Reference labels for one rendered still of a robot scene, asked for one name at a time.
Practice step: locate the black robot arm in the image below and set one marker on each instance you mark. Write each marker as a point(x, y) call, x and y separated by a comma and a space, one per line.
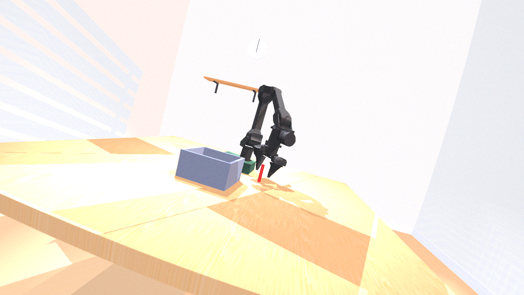
point(281, 130)

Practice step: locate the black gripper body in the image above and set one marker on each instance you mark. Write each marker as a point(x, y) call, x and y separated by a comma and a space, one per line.
point(274, 156)

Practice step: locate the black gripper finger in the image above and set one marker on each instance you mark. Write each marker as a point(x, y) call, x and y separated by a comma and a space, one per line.
point(273, 169)
point(259, 160)

